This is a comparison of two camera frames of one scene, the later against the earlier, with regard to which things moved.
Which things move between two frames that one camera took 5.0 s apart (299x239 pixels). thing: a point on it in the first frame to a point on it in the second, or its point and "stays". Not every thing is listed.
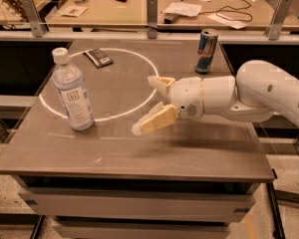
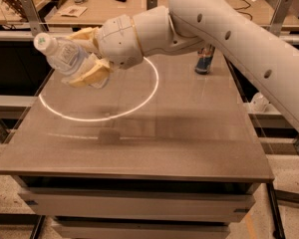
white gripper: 186,95 to 118,41
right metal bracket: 278,17 stays
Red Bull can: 205,50 stays
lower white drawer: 140,228 stays
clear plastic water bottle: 71,90 to 66,55
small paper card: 75,11 stays
